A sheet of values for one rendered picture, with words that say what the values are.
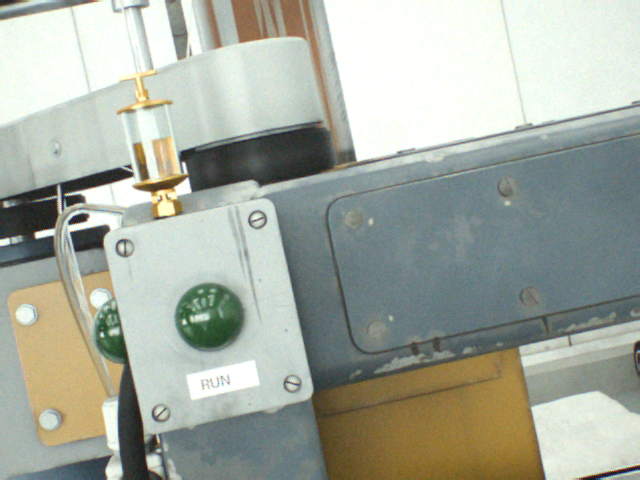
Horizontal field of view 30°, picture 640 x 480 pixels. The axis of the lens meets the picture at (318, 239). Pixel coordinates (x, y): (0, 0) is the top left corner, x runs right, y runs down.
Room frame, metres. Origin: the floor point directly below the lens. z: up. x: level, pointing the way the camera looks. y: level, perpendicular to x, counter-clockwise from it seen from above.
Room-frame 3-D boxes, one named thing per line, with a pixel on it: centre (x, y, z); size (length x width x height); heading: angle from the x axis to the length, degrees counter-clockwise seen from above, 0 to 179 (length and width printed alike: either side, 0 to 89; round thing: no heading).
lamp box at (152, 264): (0.54, 0.05, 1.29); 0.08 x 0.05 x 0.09; 94
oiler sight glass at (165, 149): (0.60, 0.07, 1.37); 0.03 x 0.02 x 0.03; 94
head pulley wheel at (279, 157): (0.72, 0.02, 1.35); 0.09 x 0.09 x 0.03
